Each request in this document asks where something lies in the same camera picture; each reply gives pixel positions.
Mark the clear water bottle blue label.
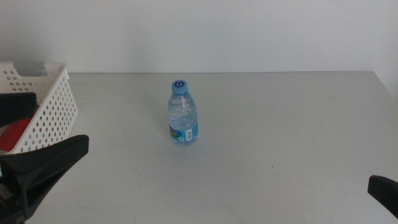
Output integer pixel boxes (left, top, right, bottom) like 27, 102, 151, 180
167, 79, 199, 147

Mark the white perforated plastic basket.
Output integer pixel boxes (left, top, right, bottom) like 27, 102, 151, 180
0, 61, 78, 156

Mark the red drink can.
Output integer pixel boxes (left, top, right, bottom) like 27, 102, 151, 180
0, 116, 34, 152

